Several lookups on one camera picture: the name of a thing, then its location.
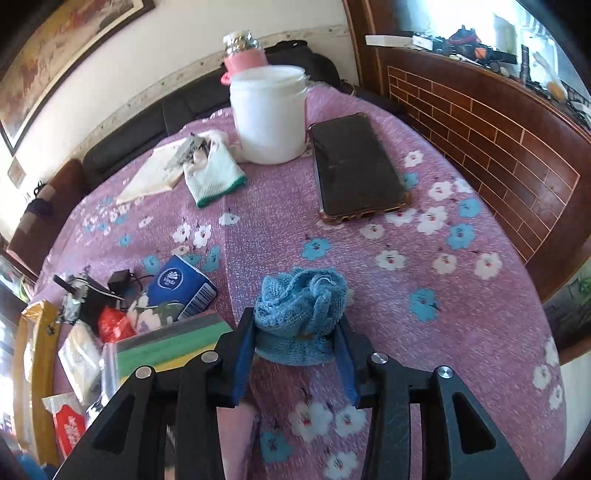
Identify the black smartphone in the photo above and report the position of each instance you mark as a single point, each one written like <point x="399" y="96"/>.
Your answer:
<point x="355" y="166"/>

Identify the blue tissue pack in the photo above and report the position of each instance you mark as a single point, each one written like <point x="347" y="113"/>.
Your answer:
<point x="182" y="286"/>

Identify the orange black tool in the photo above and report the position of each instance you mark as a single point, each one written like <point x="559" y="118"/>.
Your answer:
<point x="466" y="39"/>

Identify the paper notebook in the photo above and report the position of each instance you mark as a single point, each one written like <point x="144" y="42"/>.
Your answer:
<point x="152" y="173"/>

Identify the white glove green cuff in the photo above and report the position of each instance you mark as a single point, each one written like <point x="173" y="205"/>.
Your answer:
<point x="214" y="173"/>

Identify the red white tissue pack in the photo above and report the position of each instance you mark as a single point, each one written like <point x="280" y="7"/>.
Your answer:
<point x="69" y="424"/>

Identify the framed painting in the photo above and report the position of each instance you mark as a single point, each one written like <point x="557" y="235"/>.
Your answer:
<point x="60" y="50"/>

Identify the black bag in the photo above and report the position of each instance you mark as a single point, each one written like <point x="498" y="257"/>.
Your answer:
<point x="314" y="62"/>

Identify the floral tissue pack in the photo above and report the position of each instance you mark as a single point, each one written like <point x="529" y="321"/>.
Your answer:
<point x="150" y="316"/>

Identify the white box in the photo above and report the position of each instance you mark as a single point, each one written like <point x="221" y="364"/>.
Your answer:
<point x="392" y="40"/>

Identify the yellow tray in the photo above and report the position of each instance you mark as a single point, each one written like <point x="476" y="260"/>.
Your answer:
<point x="39" y="369"/>

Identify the white plastic jar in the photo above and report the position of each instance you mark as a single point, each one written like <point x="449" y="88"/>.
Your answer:
<point x="270" y="110"/>

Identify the black charger adapter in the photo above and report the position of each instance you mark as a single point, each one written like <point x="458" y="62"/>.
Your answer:
<point x="119" y="279"/>

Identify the pink sleeved bottle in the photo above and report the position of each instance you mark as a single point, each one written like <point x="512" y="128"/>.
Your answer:
<point x="244" y="55"/>

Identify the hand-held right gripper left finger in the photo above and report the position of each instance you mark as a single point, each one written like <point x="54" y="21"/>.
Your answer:
<point x="244" y="364"/>

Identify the red plastic bag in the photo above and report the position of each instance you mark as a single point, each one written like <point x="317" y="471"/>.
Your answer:
<point x="114" y="325"/>

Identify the wooden brick-pattern headboard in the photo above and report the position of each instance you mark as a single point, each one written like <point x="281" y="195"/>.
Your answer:
<point x="498" y="152"/>

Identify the white cloth in plastic bag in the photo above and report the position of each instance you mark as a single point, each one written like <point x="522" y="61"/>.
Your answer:
<point x="81" y="357"/>

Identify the purple floral bedsheet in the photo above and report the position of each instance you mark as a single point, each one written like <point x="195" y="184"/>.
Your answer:
<point x="415" y="286"/>

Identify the blue knitted cloth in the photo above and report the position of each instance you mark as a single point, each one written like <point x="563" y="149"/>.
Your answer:
<point x="300" y="309"/>

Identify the black sofa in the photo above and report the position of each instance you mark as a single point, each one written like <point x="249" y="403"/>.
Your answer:
<point x="152" y="117"/>

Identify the small motor gadget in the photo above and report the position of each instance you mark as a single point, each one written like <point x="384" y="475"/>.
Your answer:
<point x="76" y="293"/>

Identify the small wall picture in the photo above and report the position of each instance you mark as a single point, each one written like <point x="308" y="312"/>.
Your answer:
<point x="16" y="171"/>

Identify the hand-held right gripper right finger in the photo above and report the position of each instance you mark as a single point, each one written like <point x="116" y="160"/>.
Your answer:
<point x="347" y="369"/>

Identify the dark purple cloth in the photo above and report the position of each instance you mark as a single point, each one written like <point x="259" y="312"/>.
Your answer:
<point x="39" y="207"/>

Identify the colored sponge pack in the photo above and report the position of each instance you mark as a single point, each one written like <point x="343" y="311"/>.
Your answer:
<point x="166" y="344"/>

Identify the brown armchair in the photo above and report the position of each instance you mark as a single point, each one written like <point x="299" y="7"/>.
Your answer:
<point x="44" y="207"/>

